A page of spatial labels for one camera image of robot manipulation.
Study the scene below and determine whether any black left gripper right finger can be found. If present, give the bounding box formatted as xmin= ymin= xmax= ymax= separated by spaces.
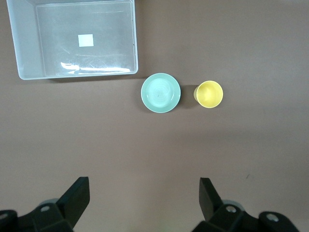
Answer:
xmin=192 ymin=177 xmax=300 ymax=232

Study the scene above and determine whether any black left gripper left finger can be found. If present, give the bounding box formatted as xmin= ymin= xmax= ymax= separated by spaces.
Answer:
xmin=0 ymin=176 xmax=91 ymax=232

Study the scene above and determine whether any light green bowl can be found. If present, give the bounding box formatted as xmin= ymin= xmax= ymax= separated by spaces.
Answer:
xmin=140 ymin=72 xmax=182 ymax=114

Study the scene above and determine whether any clear plastic storage box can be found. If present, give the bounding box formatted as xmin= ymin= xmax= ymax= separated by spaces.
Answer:
xmin=6 ymin=0 xmax=139 ymax=81

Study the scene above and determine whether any yellow cup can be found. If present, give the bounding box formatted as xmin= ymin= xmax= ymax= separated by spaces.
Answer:
xmin=193 ymin=80 xmax=224 ymax=109

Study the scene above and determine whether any white square sticker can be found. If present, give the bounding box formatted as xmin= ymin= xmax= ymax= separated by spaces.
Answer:
xmin=78 ymin=34 xmax=94 ymax=47

